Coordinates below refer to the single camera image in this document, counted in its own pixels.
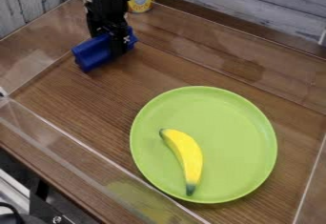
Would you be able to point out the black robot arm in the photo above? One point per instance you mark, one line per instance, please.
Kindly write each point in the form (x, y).
(106, 19)

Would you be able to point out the blue plastic block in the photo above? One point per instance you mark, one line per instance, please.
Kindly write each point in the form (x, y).
(94, 52)

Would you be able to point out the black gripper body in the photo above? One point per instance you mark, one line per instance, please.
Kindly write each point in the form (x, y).
(106, 17)

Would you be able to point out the green round plate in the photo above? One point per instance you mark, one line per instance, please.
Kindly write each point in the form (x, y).
(234, 134)

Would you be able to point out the yellow toy banana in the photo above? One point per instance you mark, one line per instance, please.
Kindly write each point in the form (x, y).
(189, 154)

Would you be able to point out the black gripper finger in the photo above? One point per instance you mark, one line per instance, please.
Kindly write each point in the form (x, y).
(119, 41)

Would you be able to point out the clear acrylic tray wall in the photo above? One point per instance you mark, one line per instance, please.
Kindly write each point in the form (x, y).
(66, 118)

